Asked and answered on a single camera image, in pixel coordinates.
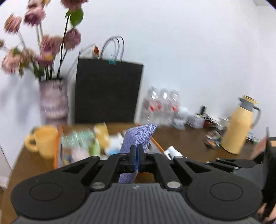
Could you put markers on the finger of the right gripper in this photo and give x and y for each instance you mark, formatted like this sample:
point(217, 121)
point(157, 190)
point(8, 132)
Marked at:
point(222, 166)
point(241, 163)

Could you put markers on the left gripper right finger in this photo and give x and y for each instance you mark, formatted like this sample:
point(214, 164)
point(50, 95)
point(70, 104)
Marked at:
point(160, 167)

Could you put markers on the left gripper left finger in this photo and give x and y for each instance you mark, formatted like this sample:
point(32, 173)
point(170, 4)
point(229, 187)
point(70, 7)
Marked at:
point(112, 168)

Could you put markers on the purple drawstring pouch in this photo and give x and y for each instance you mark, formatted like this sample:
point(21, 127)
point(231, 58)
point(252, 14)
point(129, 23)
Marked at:
point(140, 135)

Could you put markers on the lilac cylindrical jar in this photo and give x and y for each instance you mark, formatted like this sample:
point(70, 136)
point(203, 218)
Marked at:
point(79, 154)

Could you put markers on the person right hand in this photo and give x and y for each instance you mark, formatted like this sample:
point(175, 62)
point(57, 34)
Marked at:
point(259, 148)

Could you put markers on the green tissue pack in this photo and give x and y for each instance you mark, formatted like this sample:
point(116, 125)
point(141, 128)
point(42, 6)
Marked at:
point(94, 149)

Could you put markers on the blue white cream tube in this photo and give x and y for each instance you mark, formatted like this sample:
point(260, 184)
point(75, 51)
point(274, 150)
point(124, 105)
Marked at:
point(171, 152)

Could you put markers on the yellow thermos jug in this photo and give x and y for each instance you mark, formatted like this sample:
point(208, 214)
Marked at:
point(245, 118)

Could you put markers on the dark snack wrapper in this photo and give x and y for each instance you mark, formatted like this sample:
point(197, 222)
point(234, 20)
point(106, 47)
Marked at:
point(212, 139)

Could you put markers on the yellow knitted item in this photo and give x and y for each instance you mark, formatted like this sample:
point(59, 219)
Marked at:
point(102, 134)

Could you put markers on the red cardboard tray box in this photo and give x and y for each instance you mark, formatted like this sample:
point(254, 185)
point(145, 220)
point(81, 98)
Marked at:
point(116, 131)

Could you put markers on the small white box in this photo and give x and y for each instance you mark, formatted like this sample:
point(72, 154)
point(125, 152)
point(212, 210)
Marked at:
point(196, 121)

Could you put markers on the white robot figurine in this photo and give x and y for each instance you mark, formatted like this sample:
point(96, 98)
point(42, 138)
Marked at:
point(180, 118)

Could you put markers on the left water bottle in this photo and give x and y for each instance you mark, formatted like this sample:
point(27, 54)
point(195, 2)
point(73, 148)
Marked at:
point(149, 106)

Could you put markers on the water bottle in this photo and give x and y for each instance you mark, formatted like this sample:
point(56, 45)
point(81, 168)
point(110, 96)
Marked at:
point(149, 106)
point(165, 108)
point(174, 101)

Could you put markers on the right water bottle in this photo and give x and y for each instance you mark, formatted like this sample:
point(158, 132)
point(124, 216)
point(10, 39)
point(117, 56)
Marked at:
point(174, 101)

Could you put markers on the black paper shopping bag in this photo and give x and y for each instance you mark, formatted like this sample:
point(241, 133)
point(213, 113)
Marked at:
point(106, 87)

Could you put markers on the yellow ceramic mug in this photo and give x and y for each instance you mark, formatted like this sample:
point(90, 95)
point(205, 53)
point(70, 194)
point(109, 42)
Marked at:
point(43, 140)

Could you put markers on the middle water bottle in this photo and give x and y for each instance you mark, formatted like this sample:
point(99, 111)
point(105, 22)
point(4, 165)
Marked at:
point(165, 108)

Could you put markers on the purple ceramic vase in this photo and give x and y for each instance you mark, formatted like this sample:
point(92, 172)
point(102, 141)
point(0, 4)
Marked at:
point(54, 104)

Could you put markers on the dried pink flower bouquet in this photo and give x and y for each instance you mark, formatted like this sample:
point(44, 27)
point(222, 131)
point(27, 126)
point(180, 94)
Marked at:
point(20, 58)

